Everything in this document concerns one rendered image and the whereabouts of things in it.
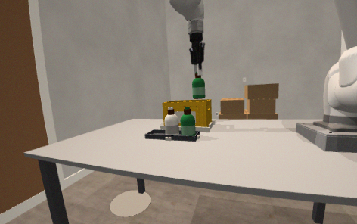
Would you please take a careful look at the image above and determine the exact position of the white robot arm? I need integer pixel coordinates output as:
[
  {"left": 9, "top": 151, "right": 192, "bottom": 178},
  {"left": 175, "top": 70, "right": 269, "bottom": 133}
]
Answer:
[{"left": 169, "top": 0, "right": 357, "bottom": 132}]

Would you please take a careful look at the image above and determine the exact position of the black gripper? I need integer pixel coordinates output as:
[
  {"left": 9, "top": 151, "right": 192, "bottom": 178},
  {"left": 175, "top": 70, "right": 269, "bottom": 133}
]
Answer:
[{"left": 189, "top": 33, "right": 205, "bottom": 76}]

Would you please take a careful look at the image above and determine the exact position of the cream-white bottle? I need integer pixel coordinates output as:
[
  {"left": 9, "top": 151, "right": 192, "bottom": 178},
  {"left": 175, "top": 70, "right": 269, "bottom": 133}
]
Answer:
[{"left": 164, "top": 107, "right": 179, "bottom": 135}]

